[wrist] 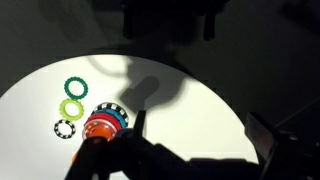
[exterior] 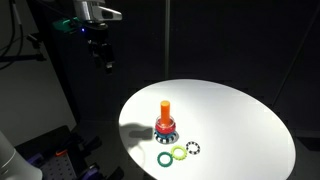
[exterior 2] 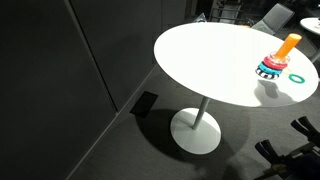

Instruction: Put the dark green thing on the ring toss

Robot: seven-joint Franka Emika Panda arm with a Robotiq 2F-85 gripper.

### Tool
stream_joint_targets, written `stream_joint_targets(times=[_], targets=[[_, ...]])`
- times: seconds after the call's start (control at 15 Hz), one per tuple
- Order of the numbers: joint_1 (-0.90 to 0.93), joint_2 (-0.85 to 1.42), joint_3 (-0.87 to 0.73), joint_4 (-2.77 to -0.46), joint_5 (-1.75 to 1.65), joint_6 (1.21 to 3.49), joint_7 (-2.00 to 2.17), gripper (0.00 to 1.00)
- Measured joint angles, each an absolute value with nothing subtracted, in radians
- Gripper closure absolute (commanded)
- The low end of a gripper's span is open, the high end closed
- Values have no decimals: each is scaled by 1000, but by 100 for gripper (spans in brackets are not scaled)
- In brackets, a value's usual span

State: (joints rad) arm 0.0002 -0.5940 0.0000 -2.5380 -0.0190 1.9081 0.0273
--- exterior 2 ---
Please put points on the black floor plate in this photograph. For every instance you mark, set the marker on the black floor plate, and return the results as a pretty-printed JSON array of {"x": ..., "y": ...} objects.
[{"x": 144, "y": 104}]

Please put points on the black white striped base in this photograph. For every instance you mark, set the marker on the black white striped base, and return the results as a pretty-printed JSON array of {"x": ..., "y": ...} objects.
[{"x": 266, "y": 75}]

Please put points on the grey chair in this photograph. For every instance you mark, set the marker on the grey chair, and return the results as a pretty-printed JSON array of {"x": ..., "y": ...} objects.
[{"x": 276, "y": 16}]

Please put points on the blue black spring clamp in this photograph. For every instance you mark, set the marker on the blue black spring clamp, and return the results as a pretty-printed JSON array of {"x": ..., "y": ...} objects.
[{"x": 305, "y": 128}]

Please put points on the small white round table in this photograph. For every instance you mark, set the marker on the small white round table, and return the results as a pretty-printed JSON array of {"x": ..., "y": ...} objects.
[{"x": 310, "y": 24}]

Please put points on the white table pedestal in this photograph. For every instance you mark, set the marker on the white table pedestal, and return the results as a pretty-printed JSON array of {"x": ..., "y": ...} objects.
[{"x": 196, "y": 136}]

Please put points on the dark metal chair frame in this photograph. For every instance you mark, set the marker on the dark metal chair frame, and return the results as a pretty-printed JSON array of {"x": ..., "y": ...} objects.
[{"x": 226, "y": 10}]

